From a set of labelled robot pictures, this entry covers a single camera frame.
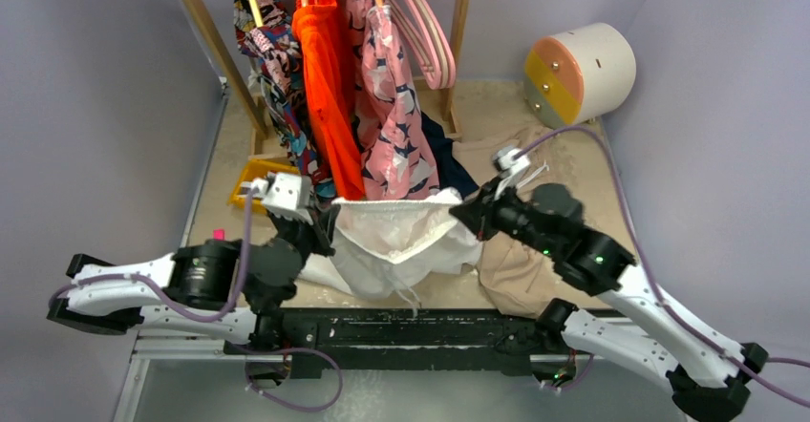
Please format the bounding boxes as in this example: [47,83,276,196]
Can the white shorts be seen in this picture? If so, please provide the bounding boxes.
[299,188,482,313]

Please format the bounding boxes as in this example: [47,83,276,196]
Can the pink wooden hanger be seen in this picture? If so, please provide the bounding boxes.
[379,0,459,90]
[373,0,444,88]

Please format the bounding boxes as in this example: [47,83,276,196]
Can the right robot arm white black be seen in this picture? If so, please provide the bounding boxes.
[450,182,768,421]

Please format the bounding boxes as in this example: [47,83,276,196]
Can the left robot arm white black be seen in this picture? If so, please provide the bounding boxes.
[46,206,340,354]

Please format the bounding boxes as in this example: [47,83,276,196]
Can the navy blue shorts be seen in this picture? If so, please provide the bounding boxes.
[421,112,479,198]

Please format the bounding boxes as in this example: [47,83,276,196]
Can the beige shorts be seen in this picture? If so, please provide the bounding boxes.
[452,121,603,319]

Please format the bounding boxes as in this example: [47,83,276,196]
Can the pink shark print shorts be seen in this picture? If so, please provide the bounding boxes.
[346,0,440,200]

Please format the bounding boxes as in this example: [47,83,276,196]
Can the comic print shorts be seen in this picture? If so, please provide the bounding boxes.
[233,0,337,202]

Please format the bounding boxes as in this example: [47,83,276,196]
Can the orange mesh shorts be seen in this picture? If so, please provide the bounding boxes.
[292,0,365,200]

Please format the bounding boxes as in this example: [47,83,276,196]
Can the yellow plastic bin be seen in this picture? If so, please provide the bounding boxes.
[227,158,299,209]

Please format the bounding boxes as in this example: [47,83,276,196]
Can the wooden clothes rack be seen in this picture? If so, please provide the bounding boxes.
[181,0,470,158]

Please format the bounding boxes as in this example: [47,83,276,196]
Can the round white drawer cabinet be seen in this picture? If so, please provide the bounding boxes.
[523,23,637,129]

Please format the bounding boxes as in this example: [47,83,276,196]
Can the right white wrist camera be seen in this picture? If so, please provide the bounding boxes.
[493,146,530,200]

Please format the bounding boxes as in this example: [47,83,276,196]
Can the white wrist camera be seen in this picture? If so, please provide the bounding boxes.
[246,173,312,215]
[493,146,530,200]

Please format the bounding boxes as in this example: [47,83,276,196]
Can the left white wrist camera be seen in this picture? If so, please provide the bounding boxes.
[246,173,312,215]

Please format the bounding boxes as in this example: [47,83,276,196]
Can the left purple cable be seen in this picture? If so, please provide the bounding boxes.
[47,184,256,326]

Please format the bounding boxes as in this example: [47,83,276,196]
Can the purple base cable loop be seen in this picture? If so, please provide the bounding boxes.
[243,343,346,413]

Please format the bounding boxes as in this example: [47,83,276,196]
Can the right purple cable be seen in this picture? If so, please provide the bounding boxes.
[512,124,810,409]

